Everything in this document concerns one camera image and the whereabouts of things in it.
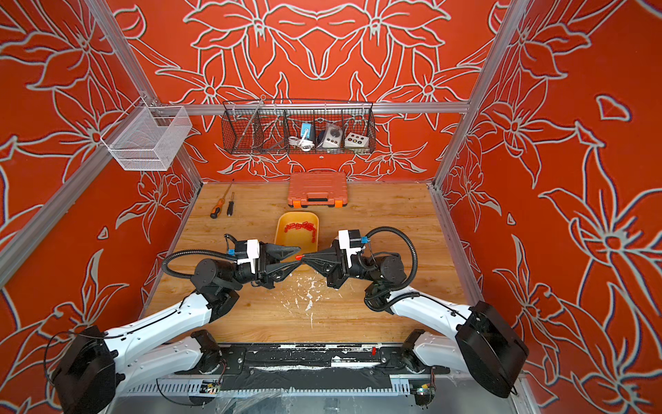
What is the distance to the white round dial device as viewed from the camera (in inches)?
36.2

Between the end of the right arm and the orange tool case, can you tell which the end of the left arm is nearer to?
the end of the right arm

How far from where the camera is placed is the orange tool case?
1093 millimetres

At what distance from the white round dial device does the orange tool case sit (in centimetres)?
25

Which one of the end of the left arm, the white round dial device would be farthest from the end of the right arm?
the white round dial device

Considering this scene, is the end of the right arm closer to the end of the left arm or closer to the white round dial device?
the end of the left arm
